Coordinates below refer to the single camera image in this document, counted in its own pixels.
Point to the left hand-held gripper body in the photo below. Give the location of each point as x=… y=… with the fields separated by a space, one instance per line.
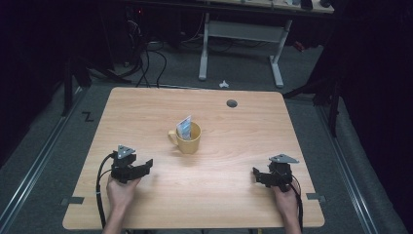
x=123 y=167

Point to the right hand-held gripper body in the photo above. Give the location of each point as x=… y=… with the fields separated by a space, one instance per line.
x=280 y=174

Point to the yellow cup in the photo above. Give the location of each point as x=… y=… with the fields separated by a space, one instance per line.
x=188 y=146

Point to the white and blue sachet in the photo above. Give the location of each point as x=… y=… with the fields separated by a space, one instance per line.
x=185 y=128

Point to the person's left hand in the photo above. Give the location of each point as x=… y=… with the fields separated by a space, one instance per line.
x=121 y=195

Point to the person's right hand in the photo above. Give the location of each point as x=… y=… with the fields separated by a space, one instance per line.
x=287 y=203

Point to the grey tape strip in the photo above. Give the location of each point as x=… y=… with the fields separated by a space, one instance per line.
x=315 y=197
x=73 y=201

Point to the black tape mark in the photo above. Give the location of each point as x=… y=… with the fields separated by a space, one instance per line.
x=88 y=116

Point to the black metal stand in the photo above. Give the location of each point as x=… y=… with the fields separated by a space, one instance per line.
x=68 y=84
x=332 y=107

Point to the white paper scrap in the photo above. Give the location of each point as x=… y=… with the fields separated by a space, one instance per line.
x=223 y=85

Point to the red object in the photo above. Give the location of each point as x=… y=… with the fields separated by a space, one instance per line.
x=299 y=46

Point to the dark computer tower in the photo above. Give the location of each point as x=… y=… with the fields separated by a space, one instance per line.
x=134 y=32

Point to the metal floor rail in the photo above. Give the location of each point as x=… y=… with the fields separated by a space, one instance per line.
x=347 y=169
x=35 y=165

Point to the white metal desk frame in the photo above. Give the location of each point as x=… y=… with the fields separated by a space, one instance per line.
x=243 y=31

